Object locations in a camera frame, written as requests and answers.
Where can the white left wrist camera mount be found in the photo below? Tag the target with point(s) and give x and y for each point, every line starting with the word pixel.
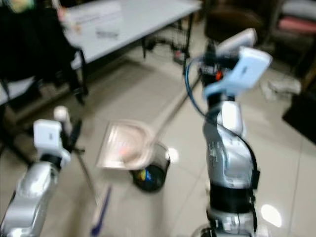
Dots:
pixel 48 136

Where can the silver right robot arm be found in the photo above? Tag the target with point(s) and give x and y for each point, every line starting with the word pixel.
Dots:
pixel 232 158

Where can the black round waste bin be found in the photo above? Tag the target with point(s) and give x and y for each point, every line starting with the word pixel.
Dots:
pixel 153 177

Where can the dark brown armchair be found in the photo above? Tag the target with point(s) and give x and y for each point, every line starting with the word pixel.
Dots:
pixel 237 19

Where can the pale blue right wrist camera mount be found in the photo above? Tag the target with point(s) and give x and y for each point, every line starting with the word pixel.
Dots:
pixel 249 69

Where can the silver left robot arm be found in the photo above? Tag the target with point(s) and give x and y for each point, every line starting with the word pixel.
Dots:
pixel 29 197

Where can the broom with purple bristles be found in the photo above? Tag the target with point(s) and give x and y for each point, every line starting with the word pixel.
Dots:
pixel 101 210

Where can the dark low furniture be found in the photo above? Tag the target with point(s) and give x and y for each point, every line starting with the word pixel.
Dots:
pixel 301 118

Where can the white cardboard box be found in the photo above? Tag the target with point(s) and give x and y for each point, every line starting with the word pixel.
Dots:
pixel 96 19

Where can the pink seat cushion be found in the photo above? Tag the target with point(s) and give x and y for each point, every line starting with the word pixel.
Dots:
pixel 296 24

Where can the crumpled clear plastic wrapper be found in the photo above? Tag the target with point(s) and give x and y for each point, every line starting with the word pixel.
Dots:
pixel 281 89

